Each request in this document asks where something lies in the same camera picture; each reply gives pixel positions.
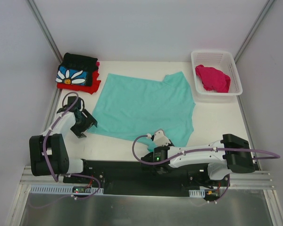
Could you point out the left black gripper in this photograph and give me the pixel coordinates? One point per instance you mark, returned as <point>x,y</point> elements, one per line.
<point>85,123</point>

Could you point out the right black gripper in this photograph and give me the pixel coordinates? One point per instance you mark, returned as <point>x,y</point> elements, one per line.
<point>145,160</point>

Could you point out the teal t shirt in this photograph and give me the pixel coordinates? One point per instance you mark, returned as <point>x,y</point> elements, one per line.
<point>129,107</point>

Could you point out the white plastic basket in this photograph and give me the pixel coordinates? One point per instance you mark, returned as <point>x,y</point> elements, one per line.
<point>221,60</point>

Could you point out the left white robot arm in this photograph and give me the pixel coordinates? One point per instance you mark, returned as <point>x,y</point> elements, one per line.
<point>48,152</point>

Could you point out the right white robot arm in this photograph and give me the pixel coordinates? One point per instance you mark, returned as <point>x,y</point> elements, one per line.
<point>221,157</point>

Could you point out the red folded t shirt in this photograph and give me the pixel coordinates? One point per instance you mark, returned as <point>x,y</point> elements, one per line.
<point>87,89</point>

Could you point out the magenta t shirt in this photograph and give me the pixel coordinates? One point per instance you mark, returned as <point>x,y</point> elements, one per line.
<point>213,79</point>

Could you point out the right white cable duct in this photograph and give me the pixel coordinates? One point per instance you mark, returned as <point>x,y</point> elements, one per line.
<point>197,193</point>

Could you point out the white cable duct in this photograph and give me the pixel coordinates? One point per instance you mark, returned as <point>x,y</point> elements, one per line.
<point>75,190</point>
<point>197,193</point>

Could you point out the left white cable duct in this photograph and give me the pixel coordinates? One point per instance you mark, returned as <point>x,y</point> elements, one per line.
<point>75,190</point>

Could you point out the left aluminium frame post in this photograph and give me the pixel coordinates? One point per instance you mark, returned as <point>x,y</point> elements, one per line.
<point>44,28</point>

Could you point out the aluminium frame post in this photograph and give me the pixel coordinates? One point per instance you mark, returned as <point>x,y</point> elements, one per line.
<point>44,28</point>
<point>254,28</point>

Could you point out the right aluminium frame post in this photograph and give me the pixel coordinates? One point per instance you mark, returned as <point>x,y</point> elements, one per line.
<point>254,28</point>

